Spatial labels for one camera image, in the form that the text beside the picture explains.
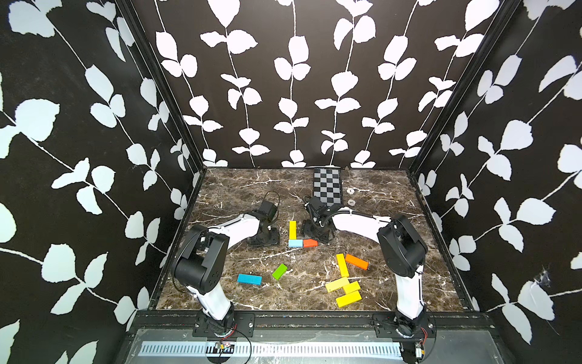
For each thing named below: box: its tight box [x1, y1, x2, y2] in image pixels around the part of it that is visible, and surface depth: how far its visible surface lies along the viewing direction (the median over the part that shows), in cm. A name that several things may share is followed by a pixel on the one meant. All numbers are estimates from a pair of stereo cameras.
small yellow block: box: [342, 281, 361, 295], surface depth 83 cm
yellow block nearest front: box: [335, 290, 363, 308], surface depth 81 cm
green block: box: [272, 263, 288, 281], surface depth 87 cm
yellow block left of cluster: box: [325, 276, 350, 293], surface depth 85 cm
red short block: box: [303, 238, 320, 248], surface depth 94 cm
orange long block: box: [345, 253, 370, 270], surface depth 90 cm
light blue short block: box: [287, 238, 304, 248], surface depth 95 cm
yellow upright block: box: [336, 253, 350, 278], surface depth 88 cm
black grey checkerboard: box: [313, 168, 342, 208], surface depth 113 cm
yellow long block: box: [288, 220, 298, 240], surface depth 97 cm
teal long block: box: [237, 273, 263, 286], surface depth 85 cm
